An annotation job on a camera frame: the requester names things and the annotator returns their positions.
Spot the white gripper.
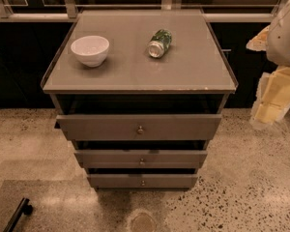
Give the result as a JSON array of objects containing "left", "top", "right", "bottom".
[{"left": 246, "top": 26, "right": 290, "bottom": 130}]

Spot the grey bottom drawer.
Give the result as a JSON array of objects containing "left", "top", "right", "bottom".
[{"left": 87, "top": 174, "right": 196, "bottom": 189}]

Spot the grey drawer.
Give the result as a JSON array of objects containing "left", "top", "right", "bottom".
[
  {"left": 74, "top": 150, "right": 207, "bottom": 168},
  {"left": 87, "top": 174, "right": 196, "bottom": 189},
  {"left": 57, "top": 114, "right": 221, "bottom": 141}
]

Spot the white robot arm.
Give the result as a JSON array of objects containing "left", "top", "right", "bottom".
[{"left": 246, "top": 0, "right": 290, "bottom": 130}]

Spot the grey drawer cabinet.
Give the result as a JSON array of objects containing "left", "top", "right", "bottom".
[{"left": 42, "top": 10, "right": 238, "bottom": 176}]

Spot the grey middle drawer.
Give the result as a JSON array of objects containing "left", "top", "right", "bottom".
[{"left": 74, "top": 150, "right": 207, "bottom": 168}]

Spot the grey top drawer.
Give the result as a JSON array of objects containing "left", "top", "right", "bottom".
[{"left": 57, "top": 114, "right": 221, "bottom": 141}]

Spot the green soda can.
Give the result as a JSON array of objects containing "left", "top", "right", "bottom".
[{"left": 147, "top": 29, "right": 172, "bottom": 58}]

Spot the white ceramic bowl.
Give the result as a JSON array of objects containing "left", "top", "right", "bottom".
[{"left": 71, "top": 36, "right": 110, "bottom": 67}]

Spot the metal railing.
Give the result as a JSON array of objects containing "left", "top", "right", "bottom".
[{"left": 0, "top": 0, "right": 290, "bottom": 23}]

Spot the black bar on floor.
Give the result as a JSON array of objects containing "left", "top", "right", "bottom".
[{"left": 3, "top": 198, "right": 33, "bottom": 232}]

